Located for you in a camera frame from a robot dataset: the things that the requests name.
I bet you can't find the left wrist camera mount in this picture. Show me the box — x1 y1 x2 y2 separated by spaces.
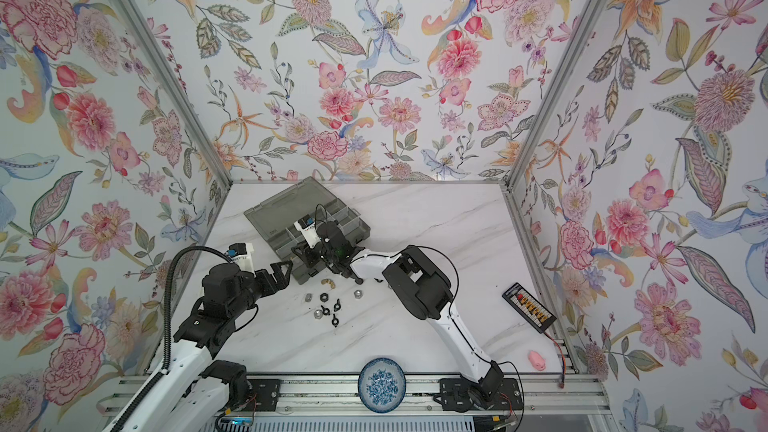
227 242 255 272

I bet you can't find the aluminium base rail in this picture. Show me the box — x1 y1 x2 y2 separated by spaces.
98 374 612 418

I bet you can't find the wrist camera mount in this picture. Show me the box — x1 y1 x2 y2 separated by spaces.
294 215 320 249
227 242 255 272

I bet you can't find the pink eraser toy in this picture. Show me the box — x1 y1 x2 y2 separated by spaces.
527 350 547 372

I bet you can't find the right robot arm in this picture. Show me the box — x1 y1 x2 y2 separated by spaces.
293 217 504 409

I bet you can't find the black remote with buttons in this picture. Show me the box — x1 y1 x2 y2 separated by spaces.
502 283 556 334

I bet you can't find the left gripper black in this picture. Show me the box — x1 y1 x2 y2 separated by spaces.
226 258 293 321

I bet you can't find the blue white patterned plate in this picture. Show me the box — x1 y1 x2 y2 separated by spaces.
357 357 407 414

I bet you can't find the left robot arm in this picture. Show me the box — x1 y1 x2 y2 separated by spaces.
105 243 293 431

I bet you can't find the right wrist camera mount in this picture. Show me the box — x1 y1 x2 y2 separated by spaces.
294 215 320 249

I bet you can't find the grey plastic organizer box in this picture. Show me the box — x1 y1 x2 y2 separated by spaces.
244 178 370 284

